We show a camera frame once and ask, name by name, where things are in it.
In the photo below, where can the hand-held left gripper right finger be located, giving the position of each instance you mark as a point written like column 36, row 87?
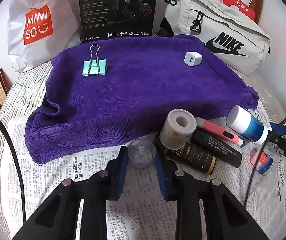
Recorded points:
column 161, row 177

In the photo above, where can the blue and white bottle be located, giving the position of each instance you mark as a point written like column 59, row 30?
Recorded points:
column 251, row 127

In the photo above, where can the black headphone box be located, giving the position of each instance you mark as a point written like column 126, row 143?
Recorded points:
column 100, row 17

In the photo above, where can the newspaper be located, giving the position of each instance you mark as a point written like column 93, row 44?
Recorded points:
column 88, row 160

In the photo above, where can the white shopping bag, red label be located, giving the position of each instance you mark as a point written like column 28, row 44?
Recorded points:
column 38, row 30

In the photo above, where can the white paper tape roll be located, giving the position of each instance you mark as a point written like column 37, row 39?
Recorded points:
column 175, row 135

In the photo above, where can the black tube bottle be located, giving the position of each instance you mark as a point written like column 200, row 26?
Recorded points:
column 220, row 150

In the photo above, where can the small clear plastic cup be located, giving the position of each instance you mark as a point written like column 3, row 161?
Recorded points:
column 143, row 155

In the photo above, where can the purple towel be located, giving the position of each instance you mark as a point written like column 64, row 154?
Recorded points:
column 138, row 92

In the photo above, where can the brown wooden frame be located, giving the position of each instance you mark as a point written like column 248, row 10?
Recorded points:
column 259, row 5

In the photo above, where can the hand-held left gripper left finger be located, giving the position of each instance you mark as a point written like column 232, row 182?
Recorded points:
column 123, row 172

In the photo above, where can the dark bottle with gold cap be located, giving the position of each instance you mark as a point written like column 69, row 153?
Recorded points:
column 192, row 156

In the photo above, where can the white USB charger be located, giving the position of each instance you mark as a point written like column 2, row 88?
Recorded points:
column 192, row 60

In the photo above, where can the small blue jar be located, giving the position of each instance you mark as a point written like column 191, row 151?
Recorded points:
column 264, row 161

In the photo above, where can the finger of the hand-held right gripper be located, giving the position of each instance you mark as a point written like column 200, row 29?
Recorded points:
column 279, row 128
column 282, row 142

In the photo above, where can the white waist bag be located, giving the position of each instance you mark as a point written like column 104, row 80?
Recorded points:
column 227, row 25

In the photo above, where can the teal binder clip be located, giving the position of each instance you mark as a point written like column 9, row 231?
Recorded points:
column 95, row 67

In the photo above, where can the pink marker pen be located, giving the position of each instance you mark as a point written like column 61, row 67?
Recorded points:
column 215, row 130

